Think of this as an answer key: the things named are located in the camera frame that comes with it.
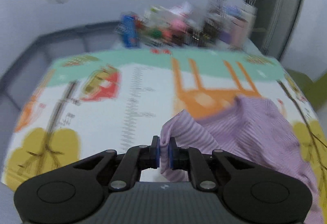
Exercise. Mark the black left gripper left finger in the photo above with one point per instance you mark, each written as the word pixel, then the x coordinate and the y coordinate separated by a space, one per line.
pixel 133 162

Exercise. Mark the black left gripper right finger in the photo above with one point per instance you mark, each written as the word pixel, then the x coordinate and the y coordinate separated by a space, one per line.
pixel 192 161

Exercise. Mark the purple striped knit shirt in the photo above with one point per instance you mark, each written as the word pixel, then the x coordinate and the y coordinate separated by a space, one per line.
pixel 253 129

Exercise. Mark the colourful cartoon play mat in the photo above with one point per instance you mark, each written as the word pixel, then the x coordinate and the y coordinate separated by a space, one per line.
pixel 79 105

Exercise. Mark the pink pig toy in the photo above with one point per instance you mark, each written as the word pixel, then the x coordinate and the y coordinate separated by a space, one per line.
pixel 178 27

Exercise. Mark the pink thermos bottle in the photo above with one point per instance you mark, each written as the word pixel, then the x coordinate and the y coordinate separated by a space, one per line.
pixel 238 32

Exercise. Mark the green chair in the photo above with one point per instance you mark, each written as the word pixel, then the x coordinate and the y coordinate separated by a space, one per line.
pixel 314 91

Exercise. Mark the blue drink can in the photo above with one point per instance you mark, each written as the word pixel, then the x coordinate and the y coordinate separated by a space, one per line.
pixel 130 36

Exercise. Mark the grey bed frame rail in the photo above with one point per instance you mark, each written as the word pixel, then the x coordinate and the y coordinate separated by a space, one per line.
pixel 46 58

